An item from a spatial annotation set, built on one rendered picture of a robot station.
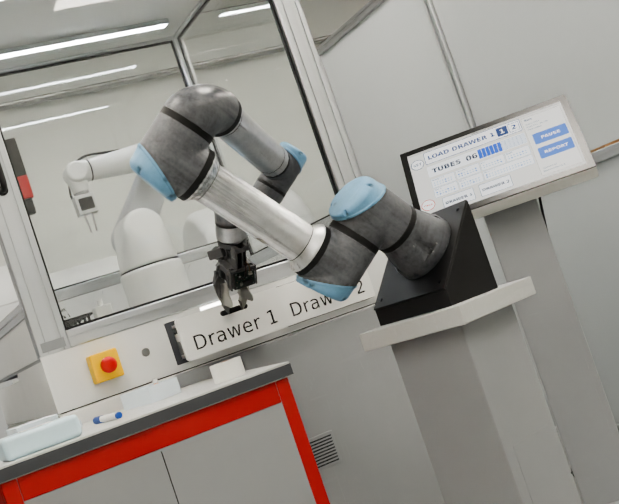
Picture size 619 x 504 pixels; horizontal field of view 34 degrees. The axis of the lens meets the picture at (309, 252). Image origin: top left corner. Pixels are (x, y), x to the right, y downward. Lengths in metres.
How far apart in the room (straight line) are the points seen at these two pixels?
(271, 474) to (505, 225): 1.23
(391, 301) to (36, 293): 0.90
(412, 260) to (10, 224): 1.03
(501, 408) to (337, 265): 0.44
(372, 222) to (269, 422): 0.46
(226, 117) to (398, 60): 2.64
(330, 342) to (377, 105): 2.18
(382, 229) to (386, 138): 2.73
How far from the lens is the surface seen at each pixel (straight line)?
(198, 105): 1.98
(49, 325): 2.60
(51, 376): 2.59
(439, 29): 4.31
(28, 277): 2.61
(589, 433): 3.07
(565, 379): 3.05
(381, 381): 2.88
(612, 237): 3.82
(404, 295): 2.19
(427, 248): 2.16
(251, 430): 2.09
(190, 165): 1.97
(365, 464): 2.85
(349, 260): 2.09
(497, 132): 3.08
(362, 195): 2.08
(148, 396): 2.35
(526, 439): 2.19
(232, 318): 2.61
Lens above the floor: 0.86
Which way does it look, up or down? 3 degrees up
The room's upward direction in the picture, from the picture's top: 19 degrees counter-clockwise
